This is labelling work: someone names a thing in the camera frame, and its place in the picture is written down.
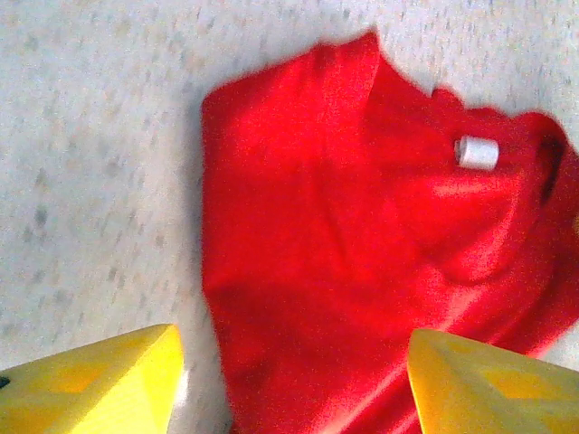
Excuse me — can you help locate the white shirt label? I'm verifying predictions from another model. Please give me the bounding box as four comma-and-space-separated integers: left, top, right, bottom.
453, 134, 500, 172

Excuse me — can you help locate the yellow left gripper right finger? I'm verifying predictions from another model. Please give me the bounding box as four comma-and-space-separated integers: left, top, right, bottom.
406, 327, 579, 434

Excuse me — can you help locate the red t-shirt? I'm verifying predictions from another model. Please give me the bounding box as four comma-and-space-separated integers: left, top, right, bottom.
200, 26, 579, 434

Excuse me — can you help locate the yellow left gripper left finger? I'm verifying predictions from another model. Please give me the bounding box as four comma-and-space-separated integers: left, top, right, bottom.
0, 323, 185, 434

